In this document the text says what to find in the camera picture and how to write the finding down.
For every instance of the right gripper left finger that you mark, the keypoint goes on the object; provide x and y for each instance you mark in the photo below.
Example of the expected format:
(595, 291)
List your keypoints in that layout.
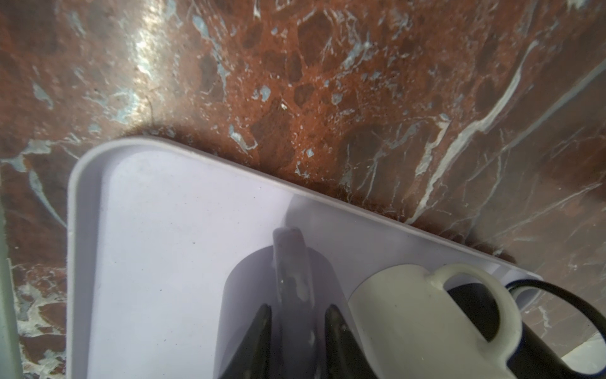
(253, 355)

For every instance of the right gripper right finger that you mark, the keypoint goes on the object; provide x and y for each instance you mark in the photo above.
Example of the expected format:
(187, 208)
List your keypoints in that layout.
(344, 357)

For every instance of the lilac purple mug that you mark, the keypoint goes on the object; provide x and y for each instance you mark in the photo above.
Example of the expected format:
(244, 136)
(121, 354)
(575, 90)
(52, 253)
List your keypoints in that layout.
(298, 285)

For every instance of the cream white mug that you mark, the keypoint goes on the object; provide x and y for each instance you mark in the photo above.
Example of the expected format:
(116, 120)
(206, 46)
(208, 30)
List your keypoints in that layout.
(410, 327)

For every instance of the black mug white rim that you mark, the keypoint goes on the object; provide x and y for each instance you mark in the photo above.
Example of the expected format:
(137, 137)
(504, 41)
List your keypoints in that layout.
(533, 358)

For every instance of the lilac rectangular tray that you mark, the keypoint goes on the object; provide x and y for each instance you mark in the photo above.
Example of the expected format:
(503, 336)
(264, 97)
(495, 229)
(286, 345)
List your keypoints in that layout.
(155, 228)

